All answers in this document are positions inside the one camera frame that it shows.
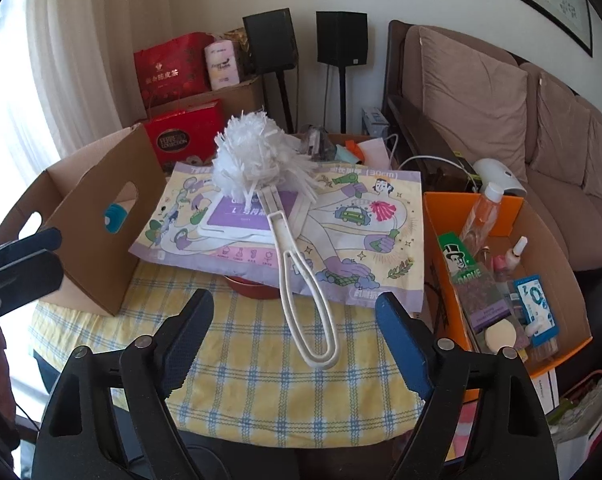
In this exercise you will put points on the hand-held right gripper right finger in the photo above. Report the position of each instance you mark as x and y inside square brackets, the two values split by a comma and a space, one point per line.
[406, 355]

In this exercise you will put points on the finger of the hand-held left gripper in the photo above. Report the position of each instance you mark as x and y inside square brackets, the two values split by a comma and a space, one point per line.
[28, 242]
[23, 282]

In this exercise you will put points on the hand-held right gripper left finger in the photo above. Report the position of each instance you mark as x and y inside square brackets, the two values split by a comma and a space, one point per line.
[181, 355]

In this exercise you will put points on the brown cardboard box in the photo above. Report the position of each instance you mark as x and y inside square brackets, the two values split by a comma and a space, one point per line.
[81, 270]

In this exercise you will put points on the round red tin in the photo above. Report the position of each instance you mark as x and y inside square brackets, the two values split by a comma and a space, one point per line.
[251, 289]

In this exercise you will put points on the purple printed package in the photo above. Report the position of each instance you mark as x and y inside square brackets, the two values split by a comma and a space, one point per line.
[361, 245]

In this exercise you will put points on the white fluffy duster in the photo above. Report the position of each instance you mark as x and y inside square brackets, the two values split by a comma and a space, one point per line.
[251, 150]

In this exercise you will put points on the yellow checked tablecloth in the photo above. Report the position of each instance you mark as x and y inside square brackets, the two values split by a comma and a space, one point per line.
[261, 390]

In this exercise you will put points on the orange cardboard box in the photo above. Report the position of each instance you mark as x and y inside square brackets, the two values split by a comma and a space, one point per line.
[446, 270]

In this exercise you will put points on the round beige sponge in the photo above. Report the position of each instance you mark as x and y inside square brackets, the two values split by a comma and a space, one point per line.
[501, 341]

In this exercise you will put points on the purple glitter packet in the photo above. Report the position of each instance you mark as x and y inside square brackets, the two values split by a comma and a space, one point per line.
[491, 310]

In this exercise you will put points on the small pink bottle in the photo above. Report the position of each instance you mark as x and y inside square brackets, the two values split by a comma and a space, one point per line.
[501, 266]

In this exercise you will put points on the blue white packet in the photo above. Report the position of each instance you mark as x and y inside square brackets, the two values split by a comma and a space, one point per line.
[536, 305]

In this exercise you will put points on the white cardboard carton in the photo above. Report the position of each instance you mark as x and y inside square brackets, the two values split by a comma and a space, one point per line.
[546, 390]

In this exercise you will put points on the white capped small bottle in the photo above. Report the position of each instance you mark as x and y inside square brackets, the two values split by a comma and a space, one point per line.
[517, 251]

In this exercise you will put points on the clear plastic bottle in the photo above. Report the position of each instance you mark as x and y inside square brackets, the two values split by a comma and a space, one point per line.
[481, 212]

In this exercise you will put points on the red gift box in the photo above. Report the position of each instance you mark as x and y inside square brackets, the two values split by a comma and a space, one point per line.
[196, 132]

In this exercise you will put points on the white nail lamp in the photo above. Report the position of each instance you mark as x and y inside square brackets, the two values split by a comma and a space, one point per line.
[501, 176]

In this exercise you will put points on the small box of clutter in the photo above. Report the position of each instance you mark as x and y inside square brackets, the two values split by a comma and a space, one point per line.
[368, 152]

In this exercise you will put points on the brown sofa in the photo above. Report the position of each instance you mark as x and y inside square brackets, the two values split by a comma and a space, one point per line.
[571, 220]

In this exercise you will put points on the white curtain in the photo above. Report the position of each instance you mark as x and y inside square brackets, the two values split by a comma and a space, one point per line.
[81, 35]

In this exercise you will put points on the red gift bag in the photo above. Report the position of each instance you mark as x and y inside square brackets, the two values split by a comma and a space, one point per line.
[173, 67]

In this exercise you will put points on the clear plastic item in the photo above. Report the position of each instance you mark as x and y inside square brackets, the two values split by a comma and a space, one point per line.
[316, 141]

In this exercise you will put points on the small white appliance box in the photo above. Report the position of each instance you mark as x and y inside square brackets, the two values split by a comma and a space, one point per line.
[374, 121]

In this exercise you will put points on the closed brown cardboard carton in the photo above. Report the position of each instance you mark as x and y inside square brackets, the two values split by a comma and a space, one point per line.
[243, 99]

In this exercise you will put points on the white tissue pack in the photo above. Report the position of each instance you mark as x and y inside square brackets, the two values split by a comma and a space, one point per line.
[222, 66]

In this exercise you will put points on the black speaker stand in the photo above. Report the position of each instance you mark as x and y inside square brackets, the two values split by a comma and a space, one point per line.
[283, 102]
[342, 97]

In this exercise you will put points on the large brown sofa cushion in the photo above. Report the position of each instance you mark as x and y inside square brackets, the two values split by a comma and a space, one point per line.
[471, 85]

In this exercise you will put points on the gold patterned bag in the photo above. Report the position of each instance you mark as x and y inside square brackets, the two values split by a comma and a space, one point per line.
[233, 36]

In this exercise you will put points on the black speaker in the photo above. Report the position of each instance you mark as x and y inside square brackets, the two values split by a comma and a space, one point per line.
[342, 37]
[270, 40]

